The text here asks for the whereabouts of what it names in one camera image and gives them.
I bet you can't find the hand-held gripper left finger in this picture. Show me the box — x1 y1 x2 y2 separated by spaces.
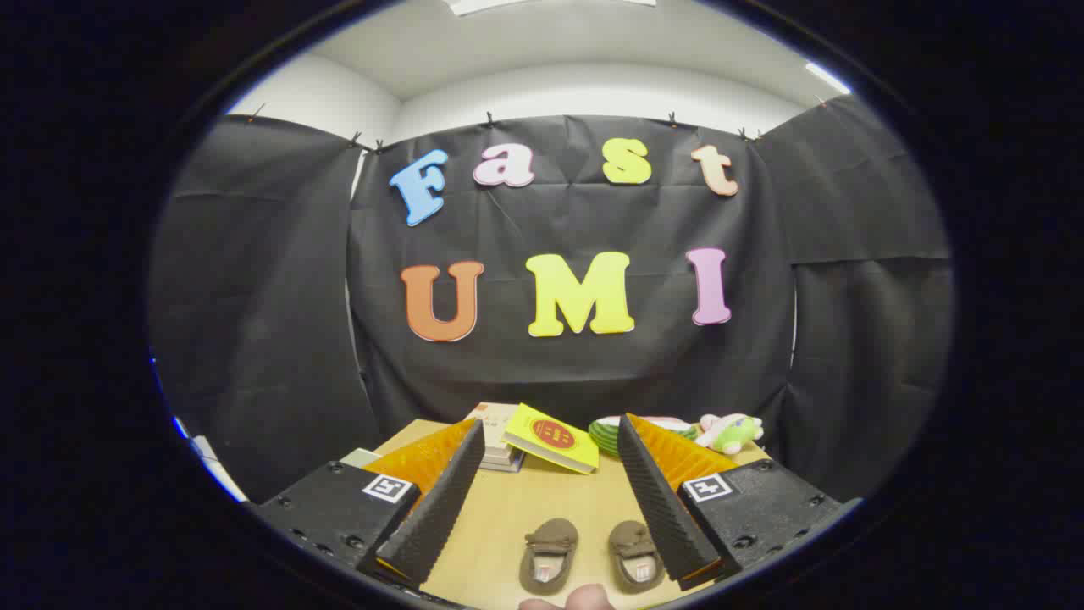
250 417 486 590

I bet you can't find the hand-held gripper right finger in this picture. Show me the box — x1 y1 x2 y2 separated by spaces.
617 413 863 592

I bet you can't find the brown fuzzy shoe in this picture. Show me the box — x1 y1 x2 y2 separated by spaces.
607 520 666 594
518 518 580 596

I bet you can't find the green striped plush cushion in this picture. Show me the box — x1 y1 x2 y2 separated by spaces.
589 415 700 458

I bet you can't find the beige cover book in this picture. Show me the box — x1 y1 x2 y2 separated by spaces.
466 402 543 447

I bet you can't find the pink and green plush toy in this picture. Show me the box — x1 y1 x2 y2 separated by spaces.
696 413 765 456

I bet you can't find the yellow book with red circle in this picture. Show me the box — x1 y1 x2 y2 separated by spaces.
500 403 600 475

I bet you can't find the ceiling light panel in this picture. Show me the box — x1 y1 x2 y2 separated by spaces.
447 0 657 18
803 61 852 95

